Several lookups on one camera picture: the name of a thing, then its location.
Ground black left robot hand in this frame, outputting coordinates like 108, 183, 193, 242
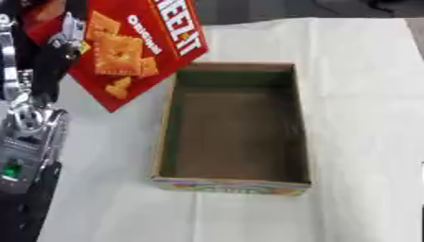
0, 0, 92, 103

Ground red cracker box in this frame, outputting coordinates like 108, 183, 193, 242
20, 0, 211, 113

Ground open tan cardboard box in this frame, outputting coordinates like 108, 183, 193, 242
149, 60, 315, 198

